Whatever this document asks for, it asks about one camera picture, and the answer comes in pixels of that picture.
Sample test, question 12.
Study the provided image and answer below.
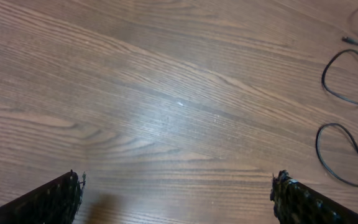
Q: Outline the black USB-A cable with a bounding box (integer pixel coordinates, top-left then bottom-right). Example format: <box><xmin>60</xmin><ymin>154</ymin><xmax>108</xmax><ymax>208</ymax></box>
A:
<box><xmin>321</xmin><ymin>49</ymin><xmax>358</xmax><ymax>107</ymax></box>

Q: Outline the long black USB-C cable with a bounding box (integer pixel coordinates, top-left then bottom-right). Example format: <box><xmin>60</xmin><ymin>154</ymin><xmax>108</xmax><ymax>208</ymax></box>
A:
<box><xmin>315</xmin><ymin>123</ymin><xmax>358</xmax><ymax>189</ymax></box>

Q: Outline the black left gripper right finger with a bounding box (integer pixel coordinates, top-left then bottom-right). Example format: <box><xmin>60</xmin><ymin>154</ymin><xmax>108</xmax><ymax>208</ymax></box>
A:
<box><xmin>270</xmin><ymin>170</ymin><xmax>358</xmax><ymax>224</ymax></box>

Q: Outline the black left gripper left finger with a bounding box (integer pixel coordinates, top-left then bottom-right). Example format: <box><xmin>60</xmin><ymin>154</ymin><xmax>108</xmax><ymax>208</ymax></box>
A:
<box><xmin>0</xmin><ymin>170</ymin><xmax>86</xmax><ymax>224</ymax></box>

